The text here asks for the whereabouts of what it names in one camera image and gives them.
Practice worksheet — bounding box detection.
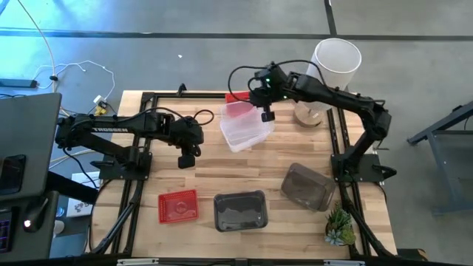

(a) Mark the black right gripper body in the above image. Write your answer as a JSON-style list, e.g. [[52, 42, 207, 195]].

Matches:
[[248, 61, 293, 123]]

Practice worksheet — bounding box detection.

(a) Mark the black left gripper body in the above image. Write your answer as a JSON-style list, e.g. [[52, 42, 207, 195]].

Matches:
[[173, 117, 205, 170]]

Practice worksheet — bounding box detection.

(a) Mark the white cylindrical bin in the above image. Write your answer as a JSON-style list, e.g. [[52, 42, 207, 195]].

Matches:
[[294, 37, 363, 129]]

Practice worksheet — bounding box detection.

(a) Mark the white printed box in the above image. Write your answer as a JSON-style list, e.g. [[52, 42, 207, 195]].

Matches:
[[66, 197, 94, 218]]

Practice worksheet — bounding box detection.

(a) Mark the small potted succulent plant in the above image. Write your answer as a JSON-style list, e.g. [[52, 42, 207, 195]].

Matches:
[[324, 202, 358, 248]]

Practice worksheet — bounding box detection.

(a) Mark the black computer mouse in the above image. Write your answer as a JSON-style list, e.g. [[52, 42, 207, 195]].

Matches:
[[22, 199, 50, 233]]

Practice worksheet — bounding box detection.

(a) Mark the black power strip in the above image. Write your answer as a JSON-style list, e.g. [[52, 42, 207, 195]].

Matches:
[[0, 78, 38, 89]]

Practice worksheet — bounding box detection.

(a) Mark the black phone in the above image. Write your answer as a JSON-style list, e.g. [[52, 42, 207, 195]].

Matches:
[[0, 154, 28, 196]]

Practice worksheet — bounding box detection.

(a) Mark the grey metal table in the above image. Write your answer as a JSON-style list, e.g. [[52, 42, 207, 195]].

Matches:
[[406, 100, 473, 217]]

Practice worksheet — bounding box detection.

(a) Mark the backlit keyboard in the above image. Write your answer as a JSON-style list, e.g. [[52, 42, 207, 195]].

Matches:
[[0, 219, 12, 253]]

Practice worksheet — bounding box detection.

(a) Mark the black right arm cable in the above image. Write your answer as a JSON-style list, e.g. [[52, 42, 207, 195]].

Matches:
[[227, 58, 326, 104]]

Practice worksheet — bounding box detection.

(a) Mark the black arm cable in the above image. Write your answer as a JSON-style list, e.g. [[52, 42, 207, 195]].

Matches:
[[227, 58, 326, 104], [112, 106, 216, 127]]

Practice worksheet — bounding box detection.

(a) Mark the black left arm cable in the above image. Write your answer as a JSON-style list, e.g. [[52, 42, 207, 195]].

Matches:
[[112, 106, 216, 127]]

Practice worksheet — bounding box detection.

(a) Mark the black metal table frame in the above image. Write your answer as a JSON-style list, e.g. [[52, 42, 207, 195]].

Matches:
[[88, 90, 398, 266]]

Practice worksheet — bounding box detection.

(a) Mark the black cable bundle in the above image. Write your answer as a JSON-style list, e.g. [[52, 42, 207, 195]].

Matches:
[[90, 180, 145, 256], [338, 183, 396, 259]]

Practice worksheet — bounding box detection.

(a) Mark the thin white cable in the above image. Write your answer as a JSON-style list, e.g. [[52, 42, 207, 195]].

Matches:
[[35, 60, 116, 109]]

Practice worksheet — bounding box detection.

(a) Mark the thin black cable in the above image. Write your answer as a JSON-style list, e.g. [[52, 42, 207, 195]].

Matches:
[[61, 147, 101, 188]]

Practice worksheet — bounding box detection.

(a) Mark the silver metal bracket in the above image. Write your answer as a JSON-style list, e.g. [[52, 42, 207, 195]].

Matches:
[[117, 258, 160, 266], [324, 259, 366, 266]]

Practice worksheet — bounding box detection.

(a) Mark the thick cream cable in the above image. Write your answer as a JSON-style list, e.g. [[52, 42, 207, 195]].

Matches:
[[16, 0, 60, 93]]

